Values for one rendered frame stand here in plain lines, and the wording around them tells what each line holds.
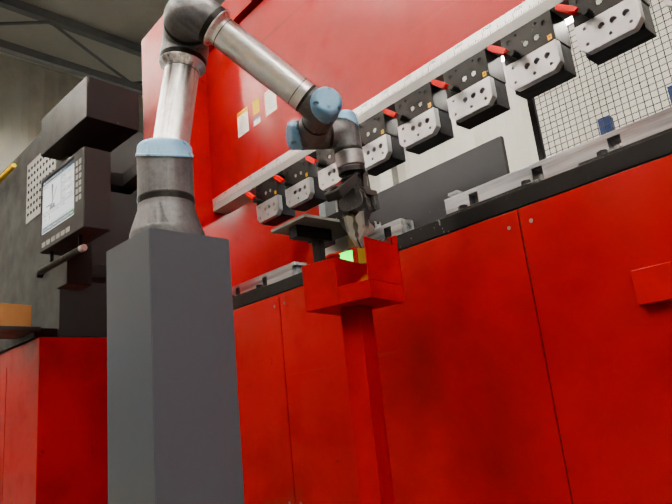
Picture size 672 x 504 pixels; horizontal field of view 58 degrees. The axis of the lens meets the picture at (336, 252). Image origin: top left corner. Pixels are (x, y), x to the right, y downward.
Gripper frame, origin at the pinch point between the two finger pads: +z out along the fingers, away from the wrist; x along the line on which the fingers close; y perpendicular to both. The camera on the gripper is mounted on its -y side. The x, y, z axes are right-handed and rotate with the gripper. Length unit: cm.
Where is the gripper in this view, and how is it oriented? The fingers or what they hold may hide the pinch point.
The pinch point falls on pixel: (359, 242)
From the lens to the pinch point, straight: 153.0
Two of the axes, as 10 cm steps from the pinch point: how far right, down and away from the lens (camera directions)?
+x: -8.0, 2.3, 5.5
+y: 5.8, 0.6, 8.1
